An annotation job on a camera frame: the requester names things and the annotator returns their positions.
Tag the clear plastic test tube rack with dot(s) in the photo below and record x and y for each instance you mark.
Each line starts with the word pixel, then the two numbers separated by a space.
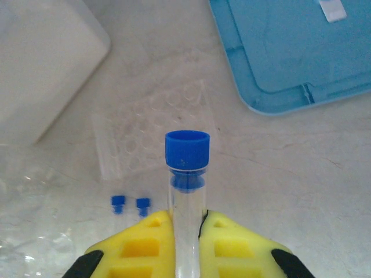
pixel 130 144

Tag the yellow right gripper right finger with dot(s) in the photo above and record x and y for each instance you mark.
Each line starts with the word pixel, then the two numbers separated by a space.
pixel 208 246

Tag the clear glass beaker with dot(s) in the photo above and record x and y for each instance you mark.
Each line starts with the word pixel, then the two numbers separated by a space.
pixel 29 217

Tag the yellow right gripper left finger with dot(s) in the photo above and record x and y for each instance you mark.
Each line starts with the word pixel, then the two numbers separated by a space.
pixel 162 231

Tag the white plastic storage box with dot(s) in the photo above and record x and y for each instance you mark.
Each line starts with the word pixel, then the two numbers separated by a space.
pixel 43 58

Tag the blue capped clear test tube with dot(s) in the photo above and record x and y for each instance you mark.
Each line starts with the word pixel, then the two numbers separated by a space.
pixel 142 204
pixel 187 150
pixel 117 201

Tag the blue plastic box lid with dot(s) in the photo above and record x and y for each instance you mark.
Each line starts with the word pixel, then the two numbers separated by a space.
pixel 290 58

